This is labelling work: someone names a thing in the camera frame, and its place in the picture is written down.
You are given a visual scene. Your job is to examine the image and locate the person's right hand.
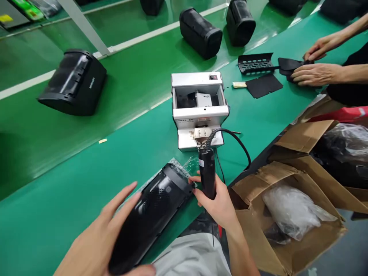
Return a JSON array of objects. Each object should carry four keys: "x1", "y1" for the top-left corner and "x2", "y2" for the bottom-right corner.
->
[{"x1": 188, "y1": 171, "x2": 240, "y2": 228}]

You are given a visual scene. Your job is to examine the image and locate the person's left thumb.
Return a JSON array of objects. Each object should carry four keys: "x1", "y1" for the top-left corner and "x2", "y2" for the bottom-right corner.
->
[{"x1": 125, "y1": 263, "x2": 158, "y2": 276}]

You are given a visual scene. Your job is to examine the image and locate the black electric screwdriver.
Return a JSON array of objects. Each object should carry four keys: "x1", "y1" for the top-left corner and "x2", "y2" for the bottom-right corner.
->
[{"x1": 196, "y1": 145, "x2": 218, "y2": 200}]

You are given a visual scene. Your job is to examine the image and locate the black fabric piece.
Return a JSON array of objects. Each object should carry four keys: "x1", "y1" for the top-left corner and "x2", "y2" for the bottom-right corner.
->
[{"x1": 277, "y1": 57, "x2": 312, "y2": 84}]

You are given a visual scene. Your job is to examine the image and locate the clear plastic wrap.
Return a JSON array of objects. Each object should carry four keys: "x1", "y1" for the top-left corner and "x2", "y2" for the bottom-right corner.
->
[{"x1": 169, "y1": 156, "x2": 200, "y2": 179}]

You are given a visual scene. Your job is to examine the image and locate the green packets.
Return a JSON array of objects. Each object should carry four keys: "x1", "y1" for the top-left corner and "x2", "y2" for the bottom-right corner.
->
[{"x1": 10, "y1": 0, "x2": 48, "y2": 21}]

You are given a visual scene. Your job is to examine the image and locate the person's left fingers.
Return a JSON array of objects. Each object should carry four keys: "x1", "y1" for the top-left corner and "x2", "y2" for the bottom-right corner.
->
[{"x1": 100, "y1": 181, "x2": 142, "y2": 222}]

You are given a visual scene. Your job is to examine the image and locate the red plastic crate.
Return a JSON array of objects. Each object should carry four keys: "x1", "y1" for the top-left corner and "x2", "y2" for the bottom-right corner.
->
[{"x1": 308, "y1": 105, "x2": 368, "y2": 128}]

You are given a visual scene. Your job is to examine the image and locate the person's left hand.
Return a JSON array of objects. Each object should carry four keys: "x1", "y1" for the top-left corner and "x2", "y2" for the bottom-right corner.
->
[{"x1": 54, "y1": 181, "x2": 158, "y2": 276}]

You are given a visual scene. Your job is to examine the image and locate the person's right thumb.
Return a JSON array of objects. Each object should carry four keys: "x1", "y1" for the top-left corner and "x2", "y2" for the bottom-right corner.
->
[{"x1": 193, "y1": 188, "x2": 207, "y2": 208}]

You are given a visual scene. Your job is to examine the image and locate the black foam sheet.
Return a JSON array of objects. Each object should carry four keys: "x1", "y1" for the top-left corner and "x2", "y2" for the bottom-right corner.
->
[{"x1": 245, "y1": 74, "x2": 284, "y2": 99}]

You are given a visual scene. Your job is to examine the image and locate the black plastic bag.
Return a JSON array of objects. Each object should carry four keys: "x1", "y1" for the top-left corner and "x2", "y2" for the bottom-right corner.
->
[{"x1": 310, "y1": 123, "x2": 368, "y2": 189}]

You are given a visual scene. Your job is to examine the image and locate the grey box with yellow label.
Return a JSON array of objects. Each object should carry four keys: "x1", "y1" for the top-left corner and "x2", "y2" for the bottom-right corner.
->
[{"x1": 0, "y1": 0, "x2": 31, "y2": 31}]

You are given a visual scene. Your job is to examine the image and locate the torn cardboard box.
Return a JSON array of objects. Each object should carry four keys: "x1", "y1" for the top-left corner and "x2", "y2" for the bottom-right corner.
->
[{"x1": 231, "y1": 160, "x2": 349, "y2": 276}]

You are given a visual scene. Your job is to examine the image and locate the black screwdriver cable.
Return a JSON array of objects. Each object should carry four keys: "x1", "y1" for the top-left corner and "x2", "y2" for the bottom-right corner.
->
[{"x1": 205, "y1": 128, "x2": 251, "y2": 173}]

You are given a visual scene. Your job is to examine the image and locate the white screw feeder machine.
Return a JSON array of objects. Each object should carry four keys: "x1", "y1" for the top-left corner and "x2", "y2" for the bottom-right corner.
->
[{"x1": 171, "y1": 72, "x2": 231, "y2": 153}]

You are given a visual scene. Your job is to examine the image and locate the black perforated grille part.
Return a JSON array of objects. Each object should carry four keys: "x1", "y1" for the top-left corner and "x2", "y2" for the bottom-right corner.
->
[{"x1": 237, "y1": 52, "x2": 276, "y2": 76}]

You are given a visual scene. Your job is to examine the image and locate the glossy black speaker housing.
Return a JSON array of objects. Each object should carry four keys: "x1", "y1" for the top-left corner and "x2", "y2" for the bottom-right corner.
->
[{"x1": 108, "y1": 162, "x2": 199, "y2": 275}]

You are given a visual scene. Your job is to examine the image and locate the open cardboard box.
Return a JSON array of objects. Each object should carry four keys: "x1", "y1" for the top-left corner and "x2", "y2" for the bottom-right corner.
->
[{"x1": 268, "y1": 119, "x2": 368, "y2": 221}]

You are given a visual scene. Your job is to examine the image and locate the clear plastic bag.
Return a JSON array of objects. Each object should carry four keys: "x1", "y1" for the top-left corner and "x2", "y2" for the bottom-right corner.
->
[{"x1": 261, "y1": 184, "x2": 339, "y2": 242}]

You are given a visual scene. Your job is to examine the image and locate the grey metal post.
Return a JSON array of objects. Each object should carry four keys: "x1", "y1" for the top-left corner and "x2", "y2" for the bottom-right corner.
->
[{"x1": 58, "y1": 0, "x2": 116, "y2": 57}]

